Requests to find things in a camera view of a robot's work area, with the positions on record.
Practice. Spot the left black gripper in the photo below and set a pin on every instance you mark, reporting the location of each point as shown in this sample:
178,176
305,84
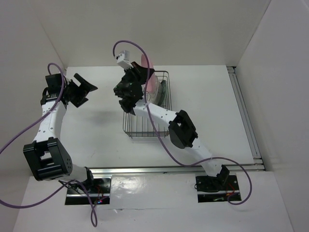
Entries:
82,91

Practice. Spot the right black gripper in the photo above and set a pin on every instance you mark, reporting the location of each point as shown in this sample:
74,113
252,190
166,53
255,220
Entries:
141,72

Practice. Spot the pink plastic plate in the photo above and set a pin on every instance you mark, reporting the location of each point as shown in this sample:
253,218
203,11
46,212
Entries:
152,82

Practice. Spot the clear glass plate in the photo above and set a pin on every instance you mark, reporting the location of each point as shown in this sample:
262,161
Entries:
158,89

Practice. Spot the white plate green rim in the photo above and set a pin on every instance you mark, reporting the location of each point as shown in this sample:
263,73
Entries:
151,96

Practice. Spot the blue floral patterned plate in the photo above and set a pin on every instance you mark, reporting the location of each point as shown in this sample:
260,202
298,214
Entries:
163,92

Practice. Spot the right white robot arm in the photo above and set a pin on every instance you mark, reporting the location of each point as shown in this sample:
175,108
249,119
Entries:
182,131

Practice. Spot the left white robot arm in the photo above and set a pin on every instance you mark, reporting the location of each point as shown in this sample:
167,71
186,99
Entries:
46,155

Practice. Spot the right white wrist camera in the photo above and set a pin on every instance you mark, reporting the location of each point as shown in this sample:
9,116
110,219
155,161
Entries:
123,60

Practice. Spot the dark wire dish rack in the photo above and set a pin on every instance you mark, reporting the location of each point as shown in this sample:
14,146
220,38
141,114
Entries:
138,126

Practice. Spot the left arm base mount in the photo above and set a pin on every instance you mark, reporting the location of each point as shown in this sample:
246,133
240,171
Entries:
99,193

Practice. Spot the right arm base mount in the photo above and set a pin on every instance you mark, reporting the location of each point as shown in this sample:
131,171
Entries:
209,192

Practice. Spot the aluminium rail right side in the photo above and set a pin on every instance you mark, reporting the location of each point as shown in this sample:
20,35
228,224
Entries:
246,113

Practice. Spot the aluminium rail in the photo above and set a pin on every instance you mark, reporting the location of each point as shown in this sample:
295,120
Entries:
102,172
246,113

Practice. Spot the aluminium rail front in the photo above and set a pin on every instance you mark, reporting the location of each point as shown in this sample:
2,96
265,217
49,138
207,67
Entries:
102,172

